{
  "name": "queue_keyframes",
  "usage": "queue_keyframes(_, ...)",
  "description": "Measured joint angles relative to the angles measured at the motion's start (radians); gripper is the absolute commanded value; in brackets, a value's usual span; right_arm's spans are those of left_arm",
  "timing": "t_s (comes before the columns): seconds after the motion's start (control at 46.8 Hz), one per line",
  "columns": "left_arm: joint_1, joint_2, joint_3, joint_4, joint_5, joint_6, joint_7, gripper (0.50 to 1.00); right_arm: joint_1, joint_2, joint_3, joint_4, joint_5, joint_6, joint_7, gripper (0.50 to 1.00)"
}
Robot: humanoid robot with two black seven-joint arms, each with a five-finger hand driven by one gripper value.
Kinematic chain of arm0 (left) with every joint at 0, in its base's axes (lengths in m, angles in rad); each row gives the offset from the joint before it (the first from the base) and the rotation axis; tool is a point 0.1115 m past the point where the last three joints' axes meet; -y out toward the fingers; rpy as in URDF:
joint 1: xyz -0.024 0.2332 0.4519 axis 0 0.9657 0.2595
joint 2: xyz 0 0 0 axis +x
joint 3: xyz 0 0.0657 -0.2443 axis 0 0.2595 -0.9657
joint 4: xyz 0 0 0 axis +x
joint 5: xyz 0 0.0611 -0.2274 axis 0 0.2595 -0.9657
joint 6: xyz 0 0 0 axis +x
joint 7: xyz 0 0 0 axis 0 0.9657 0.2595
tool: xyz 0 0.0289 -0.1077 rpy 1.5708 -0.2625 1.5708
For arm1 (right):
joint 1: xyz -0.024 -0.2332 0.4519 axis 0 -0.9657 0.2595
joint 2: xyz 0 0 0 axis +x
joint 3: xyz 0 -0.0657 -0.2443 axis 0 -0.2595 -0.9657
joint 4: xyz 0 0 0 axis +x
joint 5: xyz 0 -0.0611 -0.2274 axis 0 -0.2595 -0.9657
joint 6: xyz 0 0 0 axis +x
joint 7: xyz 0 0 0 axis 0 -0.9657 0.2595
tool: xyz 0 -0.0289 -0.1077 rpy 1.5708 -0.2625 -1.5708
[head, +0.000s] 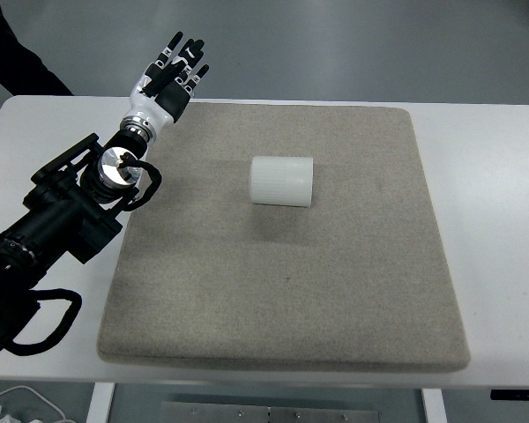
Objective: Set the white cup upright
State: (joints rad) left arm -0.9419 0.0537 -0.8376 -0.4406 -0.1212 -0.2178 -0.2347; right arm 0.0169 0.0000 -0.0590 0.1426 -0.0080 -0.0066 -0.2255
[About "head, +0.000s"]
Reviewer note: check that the person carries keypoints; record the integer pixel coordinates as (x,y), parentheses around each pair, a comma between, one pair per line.
(13,53)

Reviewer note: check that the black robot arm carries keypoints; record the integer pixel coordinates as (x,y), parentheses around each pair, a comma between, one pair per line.
(48,220)

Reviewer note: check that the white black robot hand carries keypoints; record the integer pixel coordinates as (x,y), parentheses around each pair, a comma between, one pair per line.
(152,108)

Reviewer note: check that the white cup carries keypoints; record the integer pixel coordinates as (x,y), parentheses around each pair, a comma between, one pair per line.
(282,180)

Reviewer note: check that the black table control panel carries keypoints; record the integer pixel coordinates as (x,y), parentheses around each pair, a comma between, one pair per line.
(518,395)

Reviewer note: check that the beige felt mat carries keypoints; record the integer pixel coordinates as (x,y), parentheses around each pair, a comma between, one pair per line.
(291,282)

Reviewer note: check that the white table leg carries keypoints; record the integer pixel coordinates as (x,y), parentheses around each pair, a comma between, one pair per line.
(100,403)
(433,407)

